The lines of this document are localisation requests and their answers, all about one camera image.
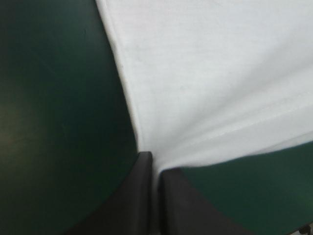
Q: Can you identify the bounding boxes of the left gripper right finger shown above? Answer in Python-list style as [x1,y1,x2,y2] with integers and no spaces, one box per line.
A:
[158,167,252,235]

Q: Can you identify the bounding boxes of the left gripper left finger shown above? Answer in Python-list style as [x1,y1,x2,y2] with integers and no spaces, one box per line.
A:
[64,151,153,235]

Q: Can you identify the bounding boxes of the white T-shirt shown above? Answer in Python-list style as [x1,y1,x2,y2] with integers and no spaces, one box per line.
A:
[95,0,313,235]

